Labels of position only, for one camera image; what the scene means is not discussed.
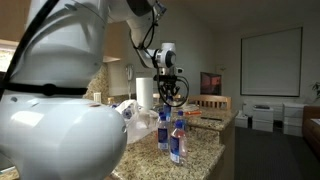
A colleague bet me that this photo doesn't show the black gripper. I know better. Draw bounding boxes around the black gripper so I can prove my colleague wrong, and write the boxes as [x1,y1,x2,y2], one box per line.
[155,74,179,102]

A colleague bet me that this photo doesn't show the translucent white plastic bag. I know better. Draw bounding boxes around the translucent white plastic bag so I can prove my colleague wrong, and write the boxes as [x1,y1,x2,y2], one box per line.
[114,99,160,145]

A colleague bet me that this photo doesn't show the white paper towel roll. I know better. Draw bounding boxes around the white paper towel roll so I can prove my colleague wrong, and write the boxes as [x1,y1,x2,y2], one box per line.
[135,77,155,111]

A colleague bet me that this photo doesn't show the white plate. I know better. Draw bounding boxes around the white plate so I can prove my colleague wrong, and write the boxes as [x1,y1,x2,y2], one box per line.
[181,103,201,113]

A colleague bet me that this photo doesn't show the orange marker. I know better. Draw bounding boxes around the orange marker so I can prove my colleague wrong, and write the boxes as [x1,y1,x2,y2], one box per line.
[184,110,203,117]

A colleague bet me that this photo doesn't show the black pen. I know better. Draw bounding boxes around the black pen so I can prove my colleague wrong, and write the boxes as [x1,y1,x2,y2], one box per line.
[199,116,224,122]

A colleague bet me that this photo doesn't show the small white bin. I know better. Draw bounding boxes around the small white bin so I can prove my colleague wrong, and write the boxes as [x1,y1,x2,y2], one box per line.
[234,110,250,129]

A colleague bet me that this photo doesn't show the wooden counter cabinet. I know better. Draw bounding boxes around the wooden counter cabinet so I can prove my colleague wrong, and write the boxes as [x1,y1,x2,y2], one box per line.
[206,114,238,180]

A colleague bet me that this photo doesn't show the white storage box stack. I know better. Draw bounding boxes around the white storage box stack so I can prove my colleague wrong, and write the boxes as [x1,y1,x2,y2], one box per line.
[251,104,275,133]

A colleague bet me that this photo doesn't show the white projection screen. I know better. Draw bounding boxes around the white projection screen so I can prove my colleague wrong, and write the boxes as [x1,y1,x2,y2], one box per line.
[240,26,304,98]

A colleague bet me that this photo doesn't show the white drawer unit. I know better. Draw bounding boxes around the white drawer unit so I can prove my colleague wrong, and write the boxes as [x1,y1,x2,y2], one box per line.
[282,102,306,137]

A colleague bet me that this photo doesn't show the brown sofa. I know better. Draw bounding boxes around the brown sofa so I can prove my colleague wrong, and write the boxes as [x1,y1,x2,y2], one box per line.
[302,105,320,159]

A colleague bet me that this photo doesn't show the green plant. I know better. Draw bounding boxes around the green plant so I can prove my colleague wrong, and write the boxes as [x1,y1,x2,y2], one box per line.
[311,81,320,102]

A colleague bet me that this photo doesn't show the white wall phone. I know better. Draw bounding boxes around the white wall phone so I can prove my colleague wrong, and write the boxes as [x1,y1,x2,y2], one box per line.
[125,64,135,82]

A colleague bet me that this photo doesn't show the wooden wall cabinet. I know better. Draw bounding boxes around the wooden wall cabinet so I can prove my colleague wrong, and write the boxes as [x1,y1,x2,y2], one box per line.
[102,20,132,64]

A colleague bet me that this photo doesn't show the thick black cable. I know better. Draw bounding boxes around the thick black cable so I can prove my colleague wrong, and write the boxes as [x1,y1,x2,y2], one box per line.
[0,0,88,101]

